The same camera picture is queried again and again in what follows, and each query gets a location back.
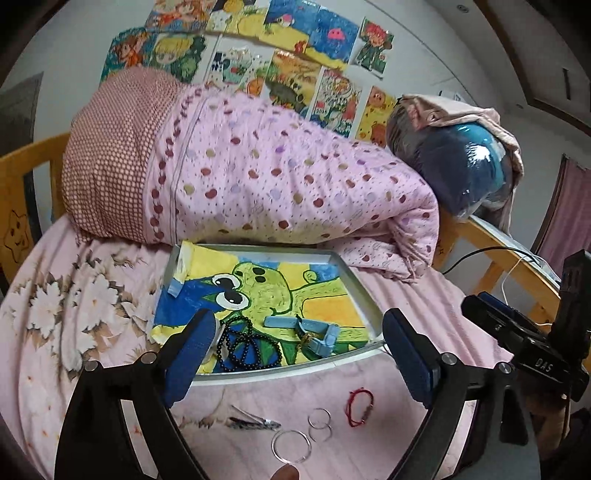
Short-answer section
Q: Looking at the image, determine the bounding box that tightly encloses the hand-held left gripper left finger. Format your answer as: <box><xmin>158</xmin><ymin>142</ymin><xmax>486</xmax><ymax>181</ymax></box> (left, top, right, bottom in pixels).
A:
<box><xmin>54</xmin><ymin>310</ymin><xmax>218</xmax><ymax>480</ymax></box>

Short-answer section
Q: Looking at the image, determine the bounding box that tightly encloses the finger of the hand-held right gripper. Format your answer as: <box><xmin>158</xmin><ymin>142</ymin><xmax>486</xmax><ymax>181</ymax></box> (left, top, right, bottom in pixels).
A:
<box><xmin>462</xmin><ymin>295</ymin><xmax>532</xmax><ymax>356</ymax></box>
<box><xmin>478</xmin><ymin>292</ymin><xmax>557</xmax><ymax>335</ymax></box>

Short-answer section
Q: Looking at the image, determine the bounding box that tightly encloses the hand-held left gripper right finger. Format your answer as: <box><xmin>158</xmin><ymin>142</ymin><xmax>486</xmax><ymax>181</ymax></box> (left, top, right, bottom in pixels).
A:
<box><xmin>382</xmin><ymin>308</ymin><xmax>541</xmax><ymax>480</ymax></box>

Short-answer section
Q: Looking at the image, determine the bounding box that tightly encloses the grey shallow box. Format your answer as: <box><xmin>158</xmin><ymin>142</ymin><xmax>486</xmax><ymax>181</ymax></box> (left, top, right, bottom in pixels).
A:
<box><xmin>154</xmin><ymin>240</ymin><xmax>393</xmax><ymax>377</ymax></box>

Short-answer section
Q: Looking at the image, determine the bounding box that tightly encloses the red string bracelet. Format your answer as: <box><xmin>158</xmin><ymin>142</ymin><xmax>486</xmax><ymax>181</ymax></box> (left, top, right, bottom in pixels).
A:
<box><xmin>346</xmin><ymin>389</ymin><xmax>375</xmax><ymax>428</ymax></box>

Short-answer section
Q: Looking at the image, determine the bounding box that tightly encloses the silver nail clipper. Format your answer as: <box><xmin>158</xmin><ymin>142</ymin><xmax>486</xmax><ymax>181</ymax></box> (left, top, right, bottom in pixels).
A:
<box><xmin>226</xmin><ymin>405</ymin><xmax>281</xmax><ymax>430</ymax></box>

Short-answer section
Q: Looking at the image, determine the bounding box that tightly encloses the large silver bangle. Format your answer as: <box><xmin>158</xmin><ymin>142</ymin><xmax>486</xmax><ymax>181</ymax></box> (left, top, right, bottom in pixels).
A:
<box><xmin>272</xmin><ymin>429</ymin><xmax>312</xmax><ymax>462</ymax></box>

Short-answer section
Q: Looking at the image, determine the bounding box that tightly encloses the light blue watch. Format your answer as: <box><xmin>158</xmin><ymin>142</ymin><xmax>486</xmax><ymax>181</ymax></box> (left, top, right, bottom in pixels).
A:
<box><xmin>263</xmin><ymin>315</ymin><xmax>340</xmax><ymax>358</ymax></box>

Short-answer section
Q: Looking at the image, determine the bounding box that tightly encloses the green frog drawing sheet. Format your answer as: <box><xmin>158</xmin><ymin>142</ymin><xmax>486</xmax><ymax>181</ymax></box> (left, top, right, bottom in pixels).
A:
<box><xmin>154</xmin><ymin>242</ymin><xmax>370</xmax><ymax>372</ymax></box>

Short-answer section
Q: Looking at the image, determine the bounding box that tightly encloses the pink curtain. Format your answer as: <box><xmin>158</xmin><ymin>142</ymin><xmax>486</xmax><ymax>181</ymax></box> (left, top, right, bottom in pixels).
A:
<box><xmin>536</xmin><ymin>157</ymin><xmax>591</xmax><ymax>282</ymax></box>

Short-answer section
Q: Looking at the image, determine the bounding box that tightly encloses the pink floral bedsheet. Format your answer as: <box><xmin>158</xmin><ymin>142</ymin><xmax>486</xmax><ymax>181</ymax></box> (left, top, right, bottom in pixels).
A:
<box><xmin>0</xmin><ymin>217</ymin><xmax>532</xmax><ymax>480</ymax></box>

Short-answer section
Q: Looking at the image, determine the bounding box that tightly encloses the plastic bag of blue clothes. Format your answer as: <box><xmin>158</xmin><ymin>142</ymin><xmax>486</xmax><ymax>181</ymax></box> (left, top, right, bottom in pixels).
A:
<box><xmin>387</xmin><ymin>95</ymin><xmax>515</xmax><ymax>217</ymax></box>

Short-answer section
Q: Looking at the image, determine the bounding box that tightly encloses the pink dotted rolled quilt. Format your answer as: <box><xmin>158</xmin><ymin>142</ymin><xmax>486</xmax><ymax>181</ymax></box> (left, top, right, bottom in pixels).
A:
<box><xmin>61</xmin><ymin>67</ymin><xmax>441</xmax><ymax>282</ymax></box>

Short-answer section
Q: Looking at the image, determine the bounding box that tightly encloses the grey door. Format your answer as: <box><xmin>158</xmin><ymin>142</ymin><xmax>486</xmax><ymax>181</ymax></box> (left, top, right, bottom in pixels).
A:
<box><xmin>0</xmin><ymin>74</ymin><xmax>44</xmax><ymax>158</ymax></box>

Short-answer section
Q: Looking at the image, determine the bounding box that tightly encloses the white cable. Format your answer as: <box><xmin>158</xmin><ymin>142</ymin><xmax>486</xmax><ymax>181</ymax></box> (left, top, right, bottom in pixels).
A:
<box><xmin>503</xmin><ymin>254</ymin><xmax>536</xmax><ymax>305</ymax></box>

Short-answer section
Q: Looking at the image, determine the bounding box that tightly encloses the black bead bracelet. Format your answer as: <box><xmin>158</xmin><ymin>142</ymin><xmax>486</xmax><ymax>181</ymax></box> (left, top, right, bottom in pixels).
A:
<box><xmin>215</xmin><ymin>316</ymin><xmax>282</xmax><ymax>372</ymax></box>

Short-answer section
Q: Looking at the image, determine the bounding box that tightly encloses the black cable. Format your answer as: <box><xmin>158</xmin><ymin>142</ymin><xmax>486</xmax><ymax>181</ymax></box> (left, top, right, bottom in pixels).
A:
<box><xmin>443</xmin><ymin>247</ymin><xmax>536</xmax><ymax>278</ymax></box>

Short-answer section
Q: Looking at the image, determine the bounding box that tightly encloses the wooden bed frame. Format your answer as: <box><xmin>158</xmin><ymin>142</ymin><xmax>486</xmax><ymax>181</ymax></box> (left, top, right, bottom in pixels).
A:
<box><xmin>0</xmin><ymin>134</ymin><xmax>591</xmax><ymax>333</ymax></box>

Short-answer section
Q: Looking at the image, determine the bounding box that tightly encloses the group of colourful wall drawings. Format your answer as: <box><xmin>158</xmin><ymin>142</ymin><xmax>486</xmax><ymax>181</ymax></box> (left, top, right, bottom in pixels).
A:
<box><xmin>99</xmin><ymin>0</ymin><xmax>398</xmax><ymax>148</ymax></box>

